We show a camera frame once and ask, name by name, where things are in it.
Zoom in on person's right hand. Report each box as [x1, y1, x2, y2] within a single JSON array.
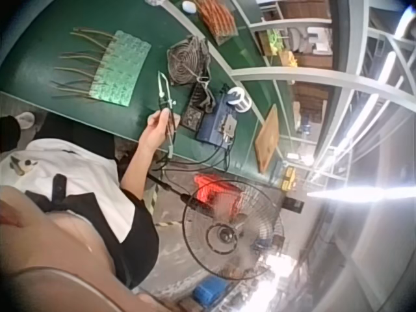
[[138, 108, 178, 152]]

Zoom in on soldering iron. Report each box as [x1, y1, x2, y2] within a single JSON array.
[[157, 70, 178, 161]]

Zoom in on black soldering iron holder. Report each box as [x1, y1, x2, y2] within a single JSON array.
[[181, 75, 217, 131]]

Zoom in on blue soldering station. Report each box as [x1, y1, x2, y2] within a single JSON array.
[[195, 94, 241, 151]]

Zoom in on grey fume extractor fan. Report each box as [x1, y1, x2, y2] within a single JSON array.
[[166, 35, 213, 87]]

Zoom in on green circuit board panel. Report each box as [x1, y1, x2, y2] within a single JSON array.
[[87, 30, 153, 108]]

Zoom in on red crate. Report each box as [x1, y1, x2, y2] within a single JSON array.
[[192, 173, 242, 213]]

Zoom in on person's legs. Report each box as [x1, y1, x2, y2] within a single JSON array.
[[0, 111, 116, 154]]

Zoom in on wooden board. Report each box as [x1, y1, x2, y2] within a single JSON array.
[[253, 103, 281, 174]]

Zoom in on white oval object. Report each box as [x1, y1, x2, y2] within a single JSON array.
[[181, 0, 198, 16]]

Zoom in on black floor fan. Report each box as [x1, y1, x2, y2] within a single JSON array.
[[148, 174, 286, 281]]

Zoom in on yellow and black box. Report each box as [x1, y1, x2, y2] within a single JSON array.
[[280, 165, 298, 193]]

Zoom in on small tan and black tool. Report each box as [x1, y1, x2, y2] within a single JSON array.
[[9, 155, 38, 177]]

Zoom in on shelf with cartons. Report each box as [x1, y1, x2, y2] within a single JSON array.
[[255, 27, 333, 67]]

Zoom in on blue machine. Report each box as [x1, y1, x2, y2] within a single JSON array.
[[192, 276, 229, 305]]

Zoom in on black cables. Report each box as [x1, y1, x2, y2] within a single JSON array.
[[152, 142, 235, 185]]

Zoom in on solder wire spool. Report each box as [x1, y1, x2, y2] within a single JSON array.
[[225, 85, 253, 113]]

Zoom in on row of tan wires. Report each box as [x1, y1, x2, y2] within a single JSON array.
[[50, 27, 118, 99]]

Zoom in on grey metal bench frame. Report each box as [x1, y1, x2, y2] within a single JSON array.
[[162, 0, 416, 196]]

